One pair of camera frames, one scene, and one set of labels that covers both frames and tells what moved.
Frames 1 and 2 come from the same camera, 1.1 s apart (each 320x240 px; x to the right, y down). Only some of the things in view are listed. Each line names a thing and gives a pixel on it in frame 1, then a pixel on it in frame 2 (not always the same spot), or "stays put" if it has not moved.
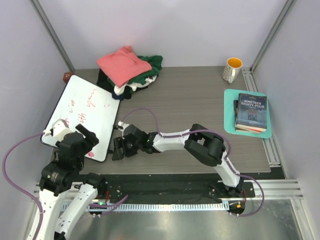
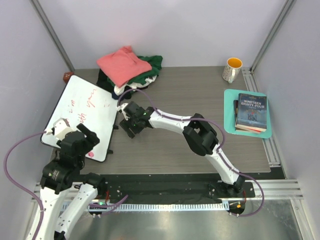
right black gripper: x=118 y=154 → x=125 y=125
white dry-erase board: x=83 y=102 stays put
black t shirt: x=102 y=81 stays put
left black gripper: x=90 y=140 stays put
